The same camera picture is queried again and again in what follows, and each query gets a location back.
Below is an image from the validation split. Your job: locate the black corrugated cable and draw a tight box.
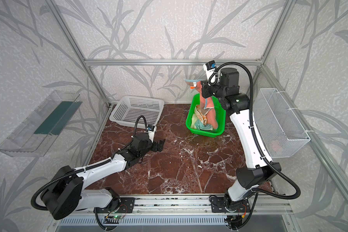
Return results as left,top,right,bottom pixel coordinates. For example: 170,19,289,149
30,115,148,211
208,62,301,200

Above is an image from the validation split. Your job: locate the green perforated plastic basket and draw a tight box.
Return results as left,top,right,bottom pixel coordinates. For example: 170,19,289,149
186,94,226,138

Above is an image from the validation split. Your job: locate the light blue towel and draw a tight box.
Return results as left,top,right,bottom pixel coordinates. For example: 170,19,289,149
191,120,213,131

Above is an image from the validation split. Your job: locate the right black corrugated cable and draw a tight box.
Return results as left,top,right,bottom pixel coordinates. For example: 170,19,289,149
208,62,301,200

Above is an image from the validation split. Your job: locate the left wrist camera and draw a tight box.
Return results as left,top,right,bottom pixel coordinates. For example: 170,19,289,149
146,125,157,142

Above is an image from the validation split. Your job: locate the cream orange patterned towel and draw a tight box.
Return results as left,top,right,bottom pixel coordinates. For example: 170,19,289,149
191,105,208,125

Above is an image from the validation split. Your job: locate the left black corrugated cable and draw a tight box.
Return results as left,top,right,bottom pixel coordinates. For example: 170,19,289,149
30,115,148,211

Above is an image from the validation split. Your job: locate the pink object in wire basket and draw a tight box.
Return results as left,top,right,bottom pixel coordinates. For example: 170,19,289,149
271,140,282,153

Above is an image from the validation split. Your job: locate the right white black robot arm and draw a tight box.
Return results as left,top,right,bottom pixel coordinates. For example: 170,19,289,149
202,68,281,203

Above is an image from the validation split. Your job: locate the white wire mesh basket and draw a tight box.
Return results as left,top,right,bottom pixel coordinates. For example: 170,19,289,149
253,88,310,159

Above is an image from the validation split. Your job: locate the pink brown bear towel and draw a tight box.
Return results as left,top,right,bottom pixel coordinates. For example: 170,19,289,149
185,79,218,130

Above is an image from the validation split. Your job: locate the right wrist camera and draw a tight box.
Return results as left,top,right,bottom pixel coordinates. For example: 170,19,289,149
203,61,217,85

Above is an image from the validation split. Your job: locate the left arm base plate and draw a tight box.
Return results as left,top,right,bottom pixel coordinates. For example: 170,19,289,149
103,197,135,214

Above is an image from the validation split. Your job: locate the white perforated plastic basket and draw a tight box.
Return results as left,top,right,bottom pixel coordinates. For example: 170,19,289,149
109,96,164,127

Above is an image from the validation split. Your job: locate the clear acrylic wall shelf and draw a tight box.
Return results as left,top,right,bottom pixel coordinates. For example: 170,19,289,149
0,90,82,157

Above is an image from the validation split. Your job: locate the aluminium frame rail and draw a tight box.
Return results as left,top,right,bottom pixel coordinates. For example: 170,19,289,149
84,59,262,66

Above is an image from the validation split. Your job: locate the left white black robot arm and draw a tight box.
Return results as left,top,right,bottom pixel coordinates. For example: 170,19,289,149
31,132,165,220

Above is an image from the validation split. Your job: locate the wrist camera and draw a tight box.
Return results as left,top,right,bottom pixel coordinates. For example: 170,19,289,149
203,61,217,85
146,125,157,142

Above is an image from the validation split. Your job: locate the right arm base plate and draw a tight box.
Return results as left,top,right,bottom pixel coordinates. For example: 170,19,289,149
209,195,251,214

